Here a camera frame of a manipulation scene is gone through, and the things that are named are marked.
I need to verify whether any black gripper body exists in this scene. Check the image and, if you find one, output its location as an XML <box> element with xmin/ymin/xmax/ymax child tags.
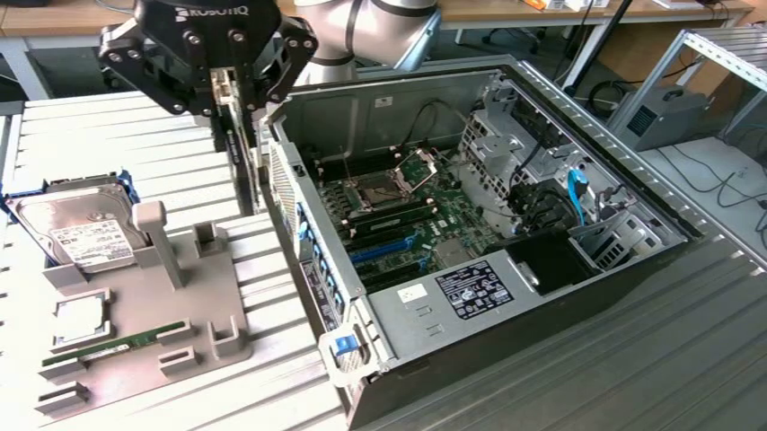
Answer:
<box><xmin>135</xmin><ymin>0</ymin><xmax>283</xmax><ymax>86</ymax></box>

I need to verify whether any Nvidia Quadro graphics card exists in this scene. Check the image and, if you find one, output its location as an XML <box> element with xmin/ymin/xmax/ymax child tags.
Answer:
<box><xmin>208</xmin><ymin>66</ymin><xmax>265</xmax><ymax>217</ymax></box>

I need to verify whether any open PC case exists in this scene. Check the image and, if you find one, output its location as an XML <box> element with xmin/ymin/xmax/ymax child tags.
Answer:
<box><xmin>244</xmin><ymin>53</ymin><xmax>705</xmax><ymax>431</ymax></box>

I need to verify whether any blue disk caddy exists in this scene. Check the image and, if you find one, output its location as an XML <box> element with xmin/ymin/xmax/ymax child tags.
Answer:
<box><xmin>0</xmin><ymin>168</ymin><xmax>144</xmax><ymax>234</ymax></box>

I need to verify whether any metal socket cover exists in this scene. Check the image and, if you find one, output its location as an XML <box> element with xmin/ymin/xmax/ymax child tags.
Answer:
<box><xmin>392</xmin><ymin>149</ymin><xmax>443</xmax><ymax>198</ymax></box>

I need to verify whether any CPU socket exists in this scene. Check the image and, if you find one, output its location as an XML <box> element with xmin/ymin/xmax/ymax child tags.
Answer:
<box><xmin>352</xmin><ymin>177</ymin><xmax>409</xmax><ymax>213</ymax></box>

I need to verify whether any silver hard disk drive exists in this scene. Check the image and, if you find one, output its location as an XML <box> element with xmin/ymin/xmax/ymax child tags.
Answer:
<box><xmin>2</xmin><ymin>184</ymin><xmax>151</xmax><ymax>276</ymax></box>

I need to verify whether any perforated metal drive cage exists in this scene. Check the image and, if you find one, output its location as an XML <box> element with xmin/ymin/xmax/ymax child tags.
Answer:
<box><xmin>460</xmin><ymin>74</ymin><xmax>580</xmax><ymax>198</ymax></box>

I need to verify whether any dark RAM stick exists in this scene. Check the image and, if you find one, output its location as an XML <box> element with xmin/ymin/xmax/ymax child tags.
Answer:
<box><xmin>349</xmin><ymin>210</ymin><xmax>437</xmax><ymax>240</ymax></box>

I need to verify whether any small white box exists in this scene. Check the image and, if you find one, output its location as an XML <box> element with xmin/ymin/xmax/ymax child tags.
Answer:
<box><xmin>548</xmin><ymin>0</ymin><xmax>600</xmax><ymax>13</ymax></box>

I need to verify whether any black stand pole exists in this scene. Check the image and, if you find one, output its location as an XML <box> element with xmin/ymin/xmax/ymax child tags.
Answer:
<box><xmin>561</xmin><ymin>0</ymin><xmax>636</xmax><ymax>93</ymax></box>

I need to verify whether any grey chipset heatsink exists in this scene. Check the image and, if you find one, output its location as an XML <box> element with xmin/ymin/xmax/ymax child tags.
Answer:
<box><xmin>431</xmin><ymin>239</ymin><xmax>475</xmax><ymax>267</ymax></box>

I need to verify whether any black expansion slot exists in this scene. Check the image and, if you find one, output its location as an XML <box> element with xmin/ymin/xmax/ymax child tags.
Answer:
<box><xmin>357</xmin><ymin>262</ymin><xmax>428</xmax><ymax>291</ymax></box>

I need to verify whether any brown wooden cabinet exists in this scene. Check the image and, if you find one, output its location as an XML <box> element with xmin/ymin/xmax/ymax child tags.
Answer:
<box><xmin>596</xmin><ymin>22</ymin><xmax>748</xmax><ymax>98</ymax></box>

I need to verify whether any silver CPU chip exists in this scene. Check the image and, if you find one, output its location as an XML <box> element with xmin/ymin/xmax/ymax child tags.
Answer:
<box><xmin>52</xmin><ymin>297</ymin><xmax>108</xmax><ymax>346</ymax></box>

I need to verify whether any grey parts rack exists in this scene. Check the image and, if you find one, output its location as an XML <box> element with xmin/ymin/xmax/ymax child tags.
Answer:
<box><xmin>32</xmin><ymin>200</ymin><xmax>256</xmax><ymax>417</ymax></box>

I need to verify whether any grey desktop tower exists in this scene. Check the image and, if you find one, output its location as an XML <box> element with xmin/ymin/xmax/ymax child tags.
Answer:
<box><xmin>621</xmin><ymin>84</ymin><xmax>717</xmax><ymax>154</ymax></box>

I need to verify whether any green RAM stick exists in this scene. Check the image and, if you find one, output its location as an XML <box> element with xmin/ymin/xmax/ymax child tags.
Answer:
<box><xmin>40</xmin><ymin>321</ymin><xmax>188</xmax><ymax>368</ymax></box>

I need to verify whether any grey power supply unit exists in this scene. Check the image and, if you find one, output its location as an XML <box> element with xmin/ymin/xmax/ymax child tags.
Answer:
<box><xmin>363</xmin><ymin>250</ymin><xmax>544</xmax><ymax>374</ymax></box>

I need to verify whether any metal disk bay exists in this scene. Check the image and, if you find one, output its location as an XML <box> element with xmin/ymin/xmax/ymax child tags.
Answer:
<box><xmin>565</xmin><ymin>210</ymin><xmax>667</xmax><ymax>271</ymax></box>

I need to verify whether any thin black wire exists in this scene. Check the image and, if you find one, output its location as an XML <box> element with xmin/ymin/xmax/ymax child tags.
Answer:
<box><xmin>401</xmin><ymin>101</ymin><xmax>475</xmax><ymax>149</ymax></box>

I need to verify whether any coiled black cable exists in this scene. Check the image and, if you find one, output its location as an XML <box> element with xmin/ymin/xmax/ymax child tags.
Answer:
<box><xmin>588</xmin><ymin>79</ymin><xmax>625</xmax><ymax>113</ymax></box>

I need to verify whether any black wire bundle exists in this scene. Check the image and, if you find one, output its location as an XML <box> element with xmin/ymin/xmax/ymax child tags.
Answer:
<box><xmin>507</xmin><ymin>132</ymin><xmax>573</xmax><ymax>237</ymax></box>

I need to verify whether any blue wire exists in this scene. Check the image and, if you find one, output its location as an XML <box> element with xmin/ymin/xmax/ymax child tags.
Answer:
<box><xmin>564</xmin><ymin>164</ymin><xmax>592</xmax><ymax>226</ymax></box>

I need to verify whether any aluminium frame table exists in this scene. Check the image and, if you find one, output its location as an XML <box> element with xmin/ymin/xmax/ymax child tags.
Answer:
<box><xmin>604</xmin><ymin>24</ymin><xmax>767</xmax><ymax>152</ymax></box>

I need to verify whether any black table cable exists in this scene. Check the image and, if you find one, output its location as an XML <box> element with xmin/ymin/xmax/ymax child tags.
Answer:
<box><xmin>655</xmin><ymin>145</ymin><xmax>767</xmax><ymax>210</ymax></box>

